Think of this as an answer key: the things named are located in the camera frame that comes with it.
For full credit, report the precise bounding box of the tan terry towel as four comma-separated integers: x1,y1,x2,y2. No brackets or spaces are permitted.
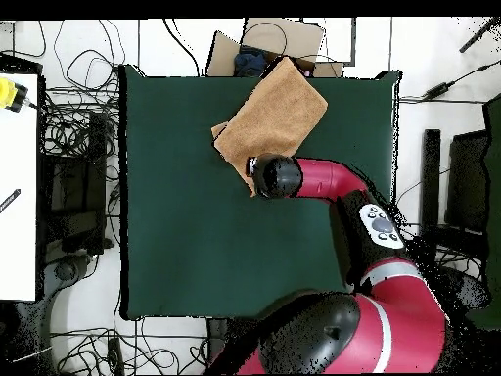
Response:
210,56,329,197

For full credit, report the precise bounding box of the dark green table cloth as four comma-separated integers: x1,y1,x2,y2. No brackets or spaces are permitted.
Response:
118,64,404,320

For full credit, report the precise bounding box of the dark blue garment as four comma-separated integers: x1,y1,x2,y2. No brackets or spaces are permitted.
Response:
233,48,269,78

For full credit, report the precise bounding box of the brown cardboard box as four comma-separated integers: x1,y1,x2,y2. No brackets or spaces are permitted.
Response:
205,17,345,78

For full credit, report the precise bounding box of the black upright bar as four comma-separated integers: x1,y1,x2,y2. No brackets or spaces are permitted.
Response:
417,128,442,252

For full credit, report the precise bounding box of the black power adapter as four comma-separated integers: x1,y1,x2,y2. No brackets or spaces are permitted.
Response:
422,80,456,100

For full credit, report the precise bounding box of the dark grey stand base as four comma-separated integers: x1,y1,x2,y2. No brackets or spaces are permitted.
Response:
445,269,490,310
42,254,92,299

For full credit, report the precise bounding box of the black monitor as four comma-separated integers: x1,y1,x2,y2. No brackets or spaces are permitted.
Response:
445,130,490,236

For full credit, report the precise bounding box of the black power strip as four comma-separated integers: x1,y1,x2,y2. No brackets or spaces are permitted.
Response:
107,337,124,375

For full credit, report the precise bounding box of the black marker pen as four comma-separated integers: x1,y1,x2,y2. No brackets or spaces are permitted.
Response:
0,188,22,214

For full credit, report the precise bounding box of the white board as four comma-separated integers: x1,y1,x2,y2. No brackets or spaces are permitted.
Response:
0,72,39,302

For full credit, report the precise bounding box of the yellow and black tool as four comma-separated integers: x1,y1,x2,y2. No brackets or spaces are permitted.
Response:
0,76,29,114

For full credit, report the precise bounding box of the thin black rod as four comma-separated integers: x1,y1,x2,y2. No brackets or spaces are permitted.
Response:
458,17,501,54

